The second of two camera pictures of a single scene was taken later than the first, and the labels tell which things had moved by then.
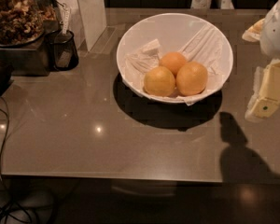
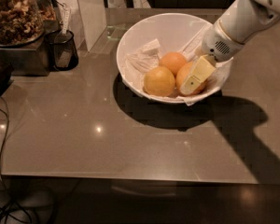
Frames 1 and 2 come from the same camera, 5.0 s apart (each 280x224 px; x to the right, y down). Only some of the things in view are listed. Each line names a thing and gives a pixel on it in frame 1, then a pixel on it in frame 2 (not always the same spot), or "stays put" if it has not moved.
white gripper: [276, 32] -> [219, 46]
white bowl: [198, 38] stays put
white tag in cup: [66, 19] stays put
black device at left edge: [1, 77] stays put
